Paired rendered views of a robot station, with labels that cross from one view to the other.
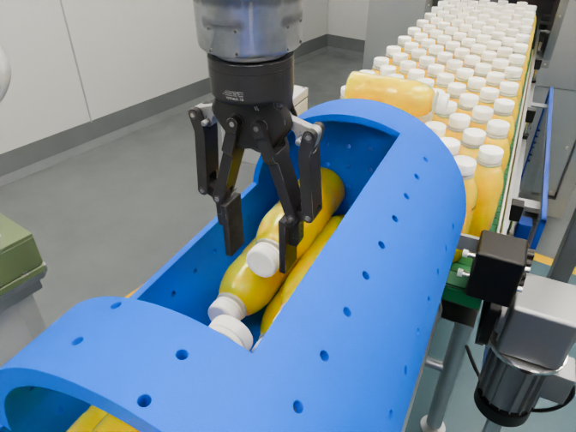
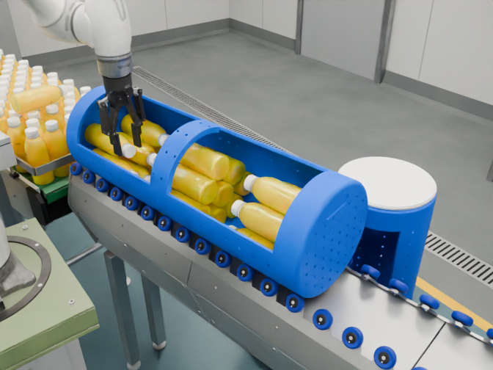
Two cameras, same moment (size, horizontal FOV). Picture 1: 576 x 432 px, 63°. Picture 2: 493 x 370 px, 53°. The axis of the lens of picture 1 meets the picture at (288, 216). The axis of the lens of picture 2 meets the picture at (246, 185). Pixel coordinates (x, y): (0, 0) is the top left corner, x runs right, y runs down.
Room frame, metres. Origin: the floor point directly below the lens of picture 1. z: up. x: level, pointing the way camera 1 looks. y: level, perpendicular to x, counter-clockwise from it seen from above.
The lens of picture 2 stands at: (-0.27, 1.15, 1.78)
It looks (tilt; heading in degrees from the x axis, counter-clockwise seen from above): 32 degrees down; 286
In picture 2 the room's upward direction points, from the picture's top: straight up
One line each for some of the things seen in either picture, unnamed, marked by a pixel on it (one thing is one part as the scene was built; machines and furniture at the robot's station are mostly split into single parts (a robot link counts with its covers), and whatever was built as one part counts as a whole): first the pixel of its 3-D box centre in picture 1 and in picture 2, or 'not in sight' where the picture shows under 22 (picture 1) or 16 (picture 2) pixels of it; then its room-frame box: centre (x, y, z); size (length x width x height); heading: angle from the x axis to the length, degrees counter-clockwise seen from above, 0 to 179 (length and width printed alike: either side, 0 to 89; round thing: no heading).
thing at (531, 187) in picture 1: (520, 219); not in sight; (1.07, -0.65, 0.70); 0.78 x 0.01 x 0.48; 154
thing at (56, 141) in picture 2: not in sight; (57, 150); (0.76, -0.09, 0.99); 0.07 x 0.07 x 0.18
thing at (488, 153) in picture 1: (490, 153); not in sight; (0.71, -0.34, 1.08); 0.04 x 0.04 x 0.02
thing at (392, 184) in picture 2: not in sight; (385, 181); (-0.32, -0.12, 1.03); 0.28 x 0.28 x 0.01
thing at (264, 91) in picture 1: (253, 100); (119, 89); (0.42, 0.03, 1.29); 0.08 x 0.07 x 0.09; 64
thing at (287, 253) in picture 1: (288, 241); (136, 135); (0.40, 0.00, 1.14); 0.03 x 0.01 x 0.07; 154
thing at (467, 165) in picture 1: (463, 165); not in sight; (0.67, -0.28, 1.08); 0.04 x 0.04 x 0.02
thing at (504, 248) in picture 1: (492, 270); not in sight; (0.57, -0.33, 0.95); 0.10 x 0.07 x 0.10; 64
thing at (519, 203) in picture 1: (512, 220); not in sight; (0.72, -0.42, 0.94); 0.03 x 0.02 x 0.08; 154
